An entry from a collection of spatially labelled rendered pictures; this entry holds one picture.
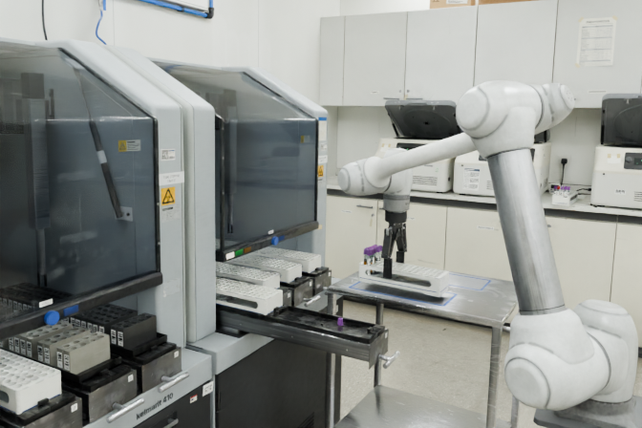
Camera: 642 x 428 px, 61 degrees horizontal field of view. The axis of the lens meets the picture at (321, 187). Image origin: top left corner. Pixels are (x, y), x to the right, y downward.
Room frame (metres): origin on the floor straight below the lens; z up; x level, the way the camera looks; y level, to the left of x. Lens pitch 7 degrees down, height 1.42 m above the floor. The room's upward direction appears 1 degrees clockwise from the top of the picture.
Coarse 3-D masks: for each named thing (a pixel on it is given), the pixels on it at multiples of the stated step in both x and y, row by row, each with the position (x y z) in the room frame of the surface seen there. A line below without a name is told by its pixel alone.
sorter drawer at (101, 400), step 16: (112, 368) 1.25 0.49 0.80; (128, 368) 1.22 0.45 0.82; (64, 384) 1.16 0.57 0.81; (80, 384) 1.15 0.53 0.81; (96, 384) 1.14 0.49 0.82; (112, 384) 1.17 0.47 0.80; (128, 384) 1.21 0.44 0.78; (96, 400) 1.14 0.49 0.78; (112, 400) 1.17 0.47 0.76; (128, 400) 1.21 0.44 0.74; (96, 416) 1.13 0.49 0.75; (112, 416) 1.12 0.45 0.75
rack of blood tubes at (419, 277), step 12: (360, 264) 1.86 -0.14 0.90; (396, 264) 1.87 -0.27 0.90; (360, 276) 1.86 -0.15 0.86; (372, 276) 1.84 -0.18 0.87; (396, 276) 1.86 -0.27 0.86; (408, 276) 1.77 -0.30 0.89; (420, 276) 1.75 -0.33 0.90; (432, 276) 1.73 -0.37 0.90; (444, 276) 1.75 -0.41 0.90; (396, 288) 1.79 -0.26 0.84; (408, 288) 1.77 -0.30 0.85; (420, 288) 1.75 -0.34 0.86; (432, 288) 1.73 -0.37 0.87; (444, 288) 1.76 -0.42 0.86
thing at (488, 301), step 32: (352, 288) 1.85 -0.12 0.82; (384, 288) 1.86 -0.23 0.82; (448, 288) 1.87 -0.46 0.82; (480, 288) 1.88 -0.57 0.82; (512, 288) 1.89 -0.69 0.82; (480, 320) 1.59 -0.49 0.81; (352, 416) 1.96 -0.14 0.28; (384, 416) 1.96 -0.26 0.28; (416, 416) 1.97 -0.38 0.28; (448, 416) 1.97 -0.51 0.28; (480, 416) 1.98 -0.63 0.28; (512, 416) 1.93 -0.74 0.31
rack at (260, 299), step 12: (216, 288) 1.69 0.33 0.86; (228, 288) 1.70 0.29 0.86; (240, 288) 1.70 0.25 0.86; (252, 288) 1.70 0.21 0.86; (264, 288) 1.70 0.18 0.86; (216, 300) 1.68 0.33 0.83; (228, 300) 1.72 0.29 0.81; (240, 300) 1.74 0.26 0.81; (252, 300) 1.61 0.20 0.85; (264, 300) 1.59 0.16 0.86; (276, 300) 1.64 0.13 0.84; (264, 312) 1.59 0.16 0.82
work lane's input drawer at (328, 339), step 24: (216, 312) 1.65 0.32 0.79; (240, 312) 1.62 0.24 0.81; (288, 312) 1.64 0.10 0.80; (312, 312) 1.62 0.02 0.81; (288, 336) 1.53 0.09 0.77; (312, 336) 1.49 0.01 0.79; (336, 336) 1.46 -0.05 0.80; (360, 336) 1.43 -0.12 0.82; (384, 336) 1.50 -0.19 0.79; (384, 360) 1.45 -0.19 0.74
